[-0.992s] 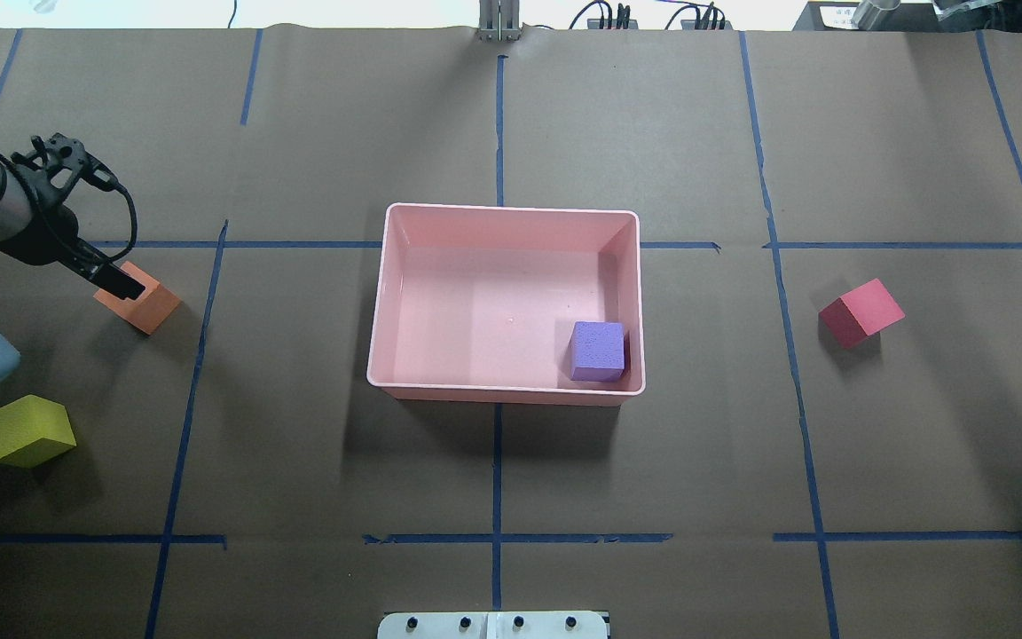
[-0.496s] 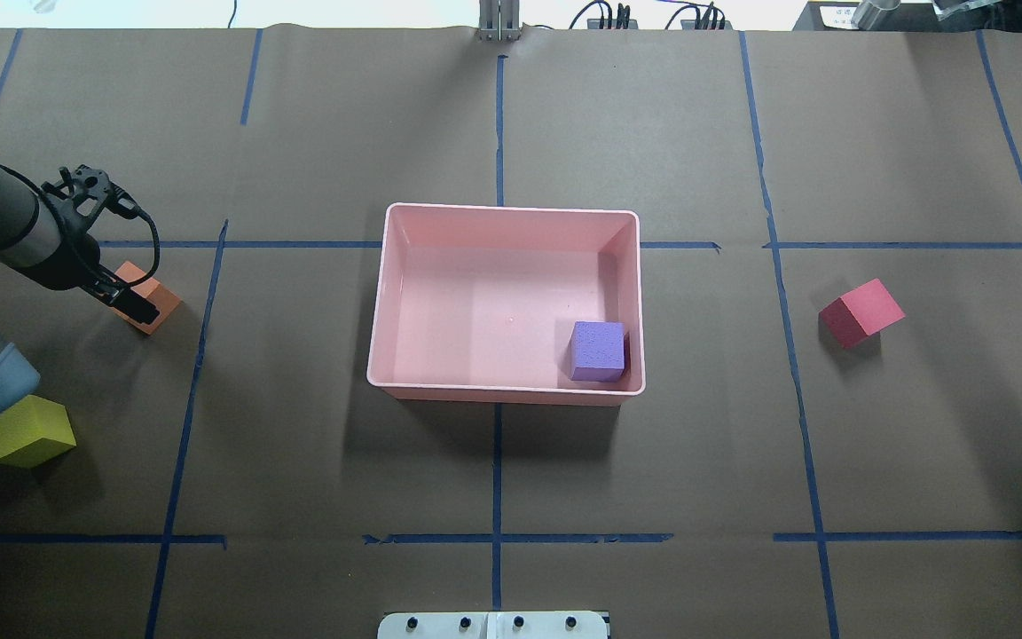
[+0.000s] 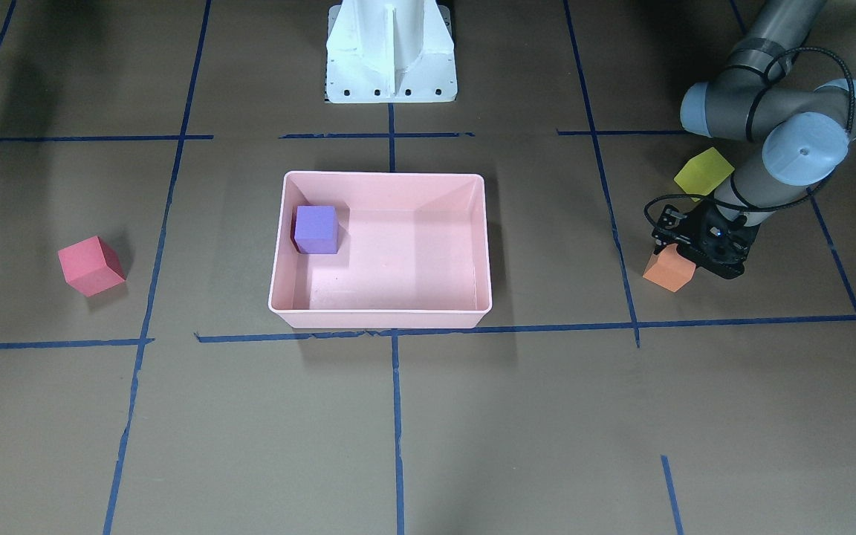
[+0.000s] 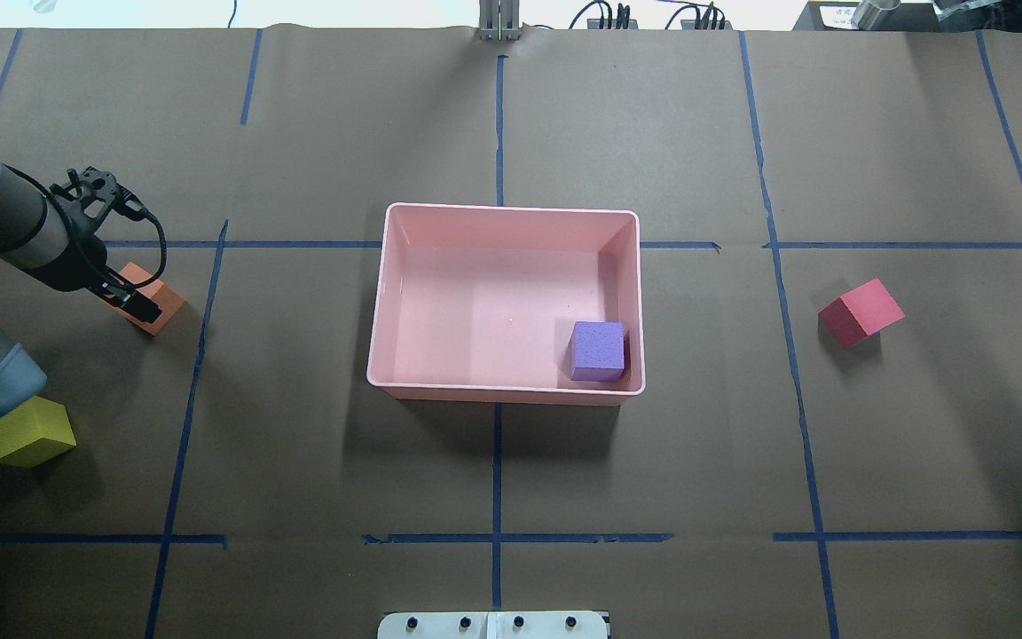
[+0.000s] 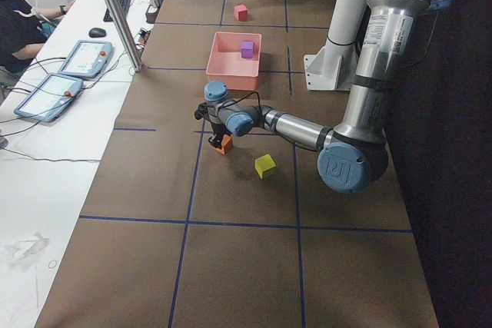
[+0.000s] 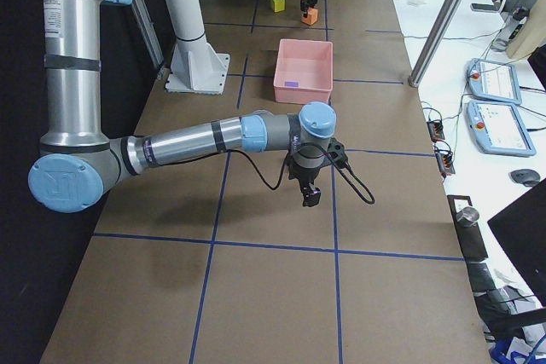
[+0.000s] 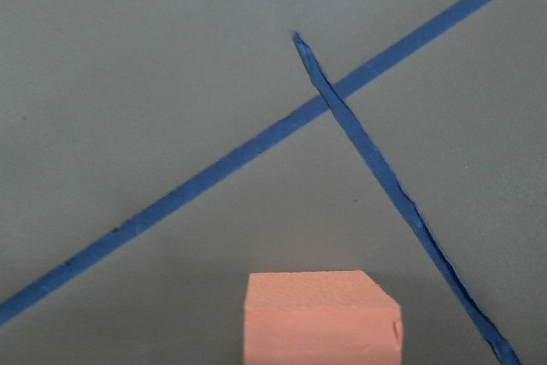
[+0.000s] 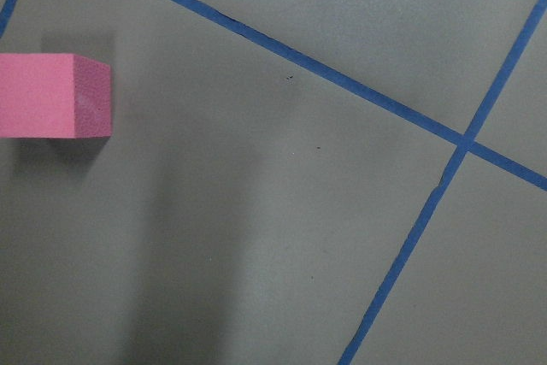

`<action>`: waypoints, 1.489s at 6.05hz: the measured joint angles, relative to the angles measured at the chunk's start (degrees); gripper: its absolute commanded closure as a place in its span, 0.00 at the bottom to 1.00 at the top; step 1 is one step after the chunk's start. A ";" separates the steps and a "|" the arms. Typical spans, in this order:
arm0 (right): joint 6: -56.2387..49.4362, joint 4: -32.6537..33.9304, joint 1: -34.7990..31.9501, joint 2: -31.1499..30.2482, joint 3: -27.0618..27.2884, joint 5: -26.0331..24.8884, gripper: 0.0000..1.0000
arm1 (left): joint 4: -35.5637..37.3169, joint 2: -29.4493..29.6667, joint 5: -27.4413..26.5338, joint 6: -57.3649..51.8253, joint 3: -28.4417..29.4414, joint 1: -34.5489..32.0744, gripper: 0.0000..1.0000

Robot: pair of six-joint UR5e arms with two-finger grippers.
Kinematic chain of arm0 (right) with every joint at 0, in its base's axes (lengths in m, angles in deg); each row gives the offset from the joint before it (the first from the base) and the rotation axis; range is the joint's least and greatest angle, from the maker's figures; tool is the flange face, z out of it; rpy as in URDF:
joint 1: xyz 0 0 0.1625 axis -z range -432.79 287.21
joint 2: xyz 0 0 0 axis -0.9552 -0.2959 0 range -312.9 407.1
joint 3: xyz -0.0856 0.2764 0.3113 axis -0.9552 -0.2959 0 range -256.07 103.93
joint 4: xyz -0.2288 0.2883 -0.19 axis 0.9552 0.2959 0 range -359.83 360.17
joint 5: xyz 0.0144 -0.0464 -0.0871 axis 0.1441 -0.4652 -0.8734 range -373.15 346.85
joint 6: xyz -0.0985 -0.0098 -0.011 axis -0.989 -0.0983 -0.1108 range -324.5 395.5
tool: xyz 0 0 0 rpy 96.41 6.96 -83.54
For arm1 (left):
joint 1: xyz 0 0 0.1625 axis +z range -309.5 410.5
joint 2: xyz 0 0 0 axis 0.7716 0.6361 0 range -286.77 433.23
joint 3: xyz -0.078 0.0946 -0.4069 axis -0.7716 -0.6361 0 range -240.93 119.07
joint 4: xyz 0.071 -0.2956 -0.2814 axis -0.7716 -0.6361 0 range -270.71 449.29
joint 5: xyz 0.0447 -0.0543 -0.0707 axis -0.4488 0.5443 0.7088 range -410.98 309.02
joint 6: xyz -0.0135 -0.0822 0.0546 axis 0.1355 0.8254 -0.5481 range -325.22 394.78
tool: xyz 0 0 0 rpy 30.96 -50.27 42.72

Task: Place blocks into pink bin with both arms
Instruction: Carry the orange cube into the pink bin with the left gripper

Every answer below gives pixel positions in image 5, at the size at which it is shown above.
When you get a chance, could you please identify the near teach pendant tablet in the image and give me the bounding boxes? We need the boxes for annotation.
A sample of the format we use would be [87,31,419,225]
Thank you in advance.
[14,74,83,122]

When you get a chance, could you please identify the orange foam block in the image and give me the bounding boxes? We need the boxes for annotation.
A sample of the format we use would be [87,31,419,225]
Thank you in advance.
[214,134,233,155]

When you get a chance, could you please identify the white pedestal column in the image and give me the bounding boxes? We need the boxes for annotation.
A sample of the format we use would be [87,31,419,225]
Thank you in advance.
[304,0,367,91]

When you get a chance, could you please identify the crumpled clear plastic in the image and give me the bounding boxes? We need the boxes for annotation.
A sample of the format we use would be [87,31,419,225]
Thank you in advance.
[3,232,50,263]

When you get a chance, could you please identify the teach pendant tablet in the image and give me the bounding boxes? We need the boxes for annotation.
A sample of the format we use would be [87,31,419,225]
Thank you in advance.
[58,40,113,78]
[14,74,83,122]

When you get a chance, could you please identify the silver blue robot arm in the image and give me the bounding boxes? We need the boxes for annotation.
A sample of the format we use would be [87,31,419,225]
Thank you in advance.
[194,0,451,194]

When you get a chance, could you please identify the pink plastic bin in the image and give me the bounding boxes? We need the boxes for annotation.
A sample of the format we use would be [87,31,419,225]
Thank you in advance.
[206,31,262,91]

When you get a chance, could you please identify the pink foam block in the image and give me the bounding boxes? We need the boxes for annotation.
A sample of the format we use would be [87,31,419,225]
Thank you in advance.
[234,4,249,22]

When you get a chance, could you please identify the seated person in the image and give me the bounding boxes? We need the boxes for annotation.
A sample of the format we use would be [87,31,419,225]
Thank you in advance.
[1,0,74,86]

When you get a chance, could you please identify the purple foam block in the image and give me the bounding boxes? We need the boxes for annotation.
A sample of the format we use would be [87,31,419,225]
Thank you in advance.
[241,40,254,59]

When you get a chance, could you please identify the aluminium frame post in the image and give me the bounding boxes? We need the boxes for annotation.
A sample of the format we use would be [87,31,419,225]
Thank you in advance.
[105,0,143,73]

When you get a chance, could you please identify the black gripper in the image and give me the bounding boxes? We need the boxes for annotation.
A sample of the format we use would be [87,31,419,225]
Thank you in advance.
[208,114,228,149]

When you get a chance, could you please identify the yellow foam block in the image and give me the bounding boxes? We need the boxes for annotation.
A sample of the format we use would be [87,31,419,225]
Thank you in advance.
[254,154,277,179]

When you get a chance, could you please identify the black computer mouse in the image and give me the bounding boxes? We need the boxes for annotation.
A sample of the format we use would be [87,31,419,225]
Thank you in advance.
[88,28,107,38]

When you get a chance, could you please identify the far teach pendant tablet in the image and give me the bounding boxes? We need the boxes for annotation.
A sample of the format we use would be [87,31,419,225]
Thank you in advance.
[58,40,113,78]

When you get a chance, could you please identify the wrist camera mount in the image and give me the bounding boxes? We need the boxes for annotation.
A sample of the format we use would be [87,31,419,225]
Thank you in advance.
[194,102,210,121]

